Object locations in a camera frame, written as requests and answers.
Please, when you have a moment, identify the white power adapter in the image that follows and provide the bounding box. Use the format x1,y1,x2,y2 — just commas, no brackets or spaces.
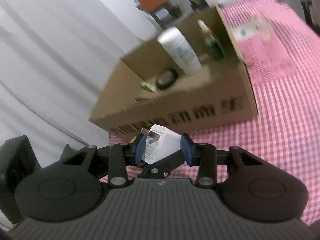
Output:
141,125,181,165

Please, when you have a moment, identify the small green white tube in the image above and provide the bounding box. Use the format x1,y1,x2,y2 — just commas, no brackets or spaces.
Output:
140,81,157,93

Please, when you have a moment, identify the green dropper bottle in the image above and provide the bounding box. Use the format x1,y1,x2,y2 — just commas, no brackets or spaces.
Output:
197,20,225,60

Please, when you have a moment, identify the white supplement bottle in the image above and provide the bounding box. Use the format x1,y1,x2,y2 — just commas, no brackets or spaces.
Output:
157,27,202,74

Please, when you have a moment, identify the brown cardboard box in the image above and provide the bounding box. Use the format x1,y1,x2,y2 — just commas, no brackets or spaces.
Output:
90,7,258,141

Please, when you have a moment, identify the white curtain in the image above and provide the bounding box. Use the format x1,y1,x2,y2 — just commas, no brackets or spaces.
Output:
1,0,161,166

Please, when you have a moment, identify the pink checkered tablecloth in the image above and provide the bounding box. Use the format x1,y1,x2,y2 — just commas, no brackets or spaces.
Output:
100,0,320,227

